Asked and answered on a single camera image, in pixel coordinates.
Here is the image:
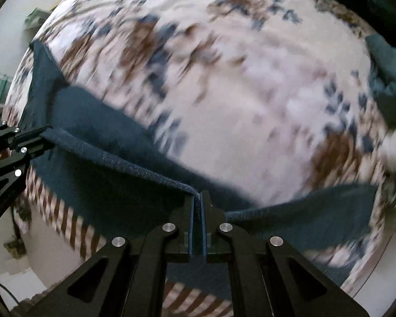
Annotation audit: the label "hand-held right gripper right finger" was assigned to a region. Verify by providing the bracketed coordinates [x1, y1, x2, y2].
[201, 191, 370, 317]

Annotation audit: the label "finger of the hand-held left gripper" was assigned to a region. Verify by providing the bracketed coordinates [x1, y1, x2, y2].
[0, 121, 51, 155]
[0, 138, 55, 232]

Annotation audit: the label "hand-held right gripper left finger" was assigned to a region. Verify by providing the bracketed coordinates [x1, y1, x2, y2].
[25, 196, 195, 317]

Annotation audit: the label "dark teal pants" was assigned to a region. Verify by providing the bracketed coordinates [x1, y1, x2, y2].
[20, 40, 378, 301]

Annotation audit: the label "green cloth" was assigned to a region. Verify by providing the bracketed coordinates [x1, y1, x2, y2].
[24, 7, 51, 30]

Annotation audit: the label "floral printed blanket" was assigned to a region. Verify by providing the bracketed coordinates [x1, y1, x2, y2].
[2, 0, 395, 317]

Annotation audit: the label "dark teal folded cloth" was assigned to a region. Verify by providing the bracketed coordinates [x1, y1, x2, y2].
[365, 34, 396, 130]

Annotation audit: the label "black cable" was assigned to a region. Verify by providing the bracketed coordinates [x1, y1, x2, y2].
[0, 276, 21, 306]

